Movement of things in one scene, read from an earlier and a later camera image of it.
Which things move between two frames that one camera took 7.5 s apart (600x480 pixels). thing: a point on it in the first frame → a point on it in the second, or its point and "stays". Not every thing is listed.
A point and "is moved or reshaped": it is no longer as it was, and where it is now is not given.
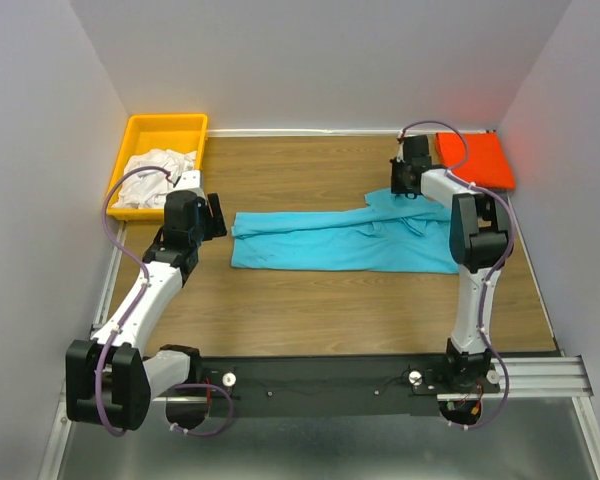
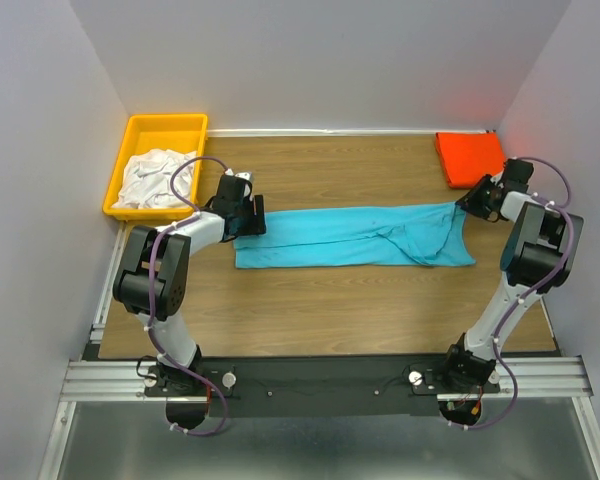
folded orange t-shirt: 480,157 stays
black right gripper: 396,189 → 468,201
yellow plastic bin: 185,132 stays
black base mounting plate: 340,386 stays
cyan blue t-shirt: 396,234 is moved or reshaped
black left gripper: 217,226 → 256,224
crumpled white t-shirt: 148,188 stays
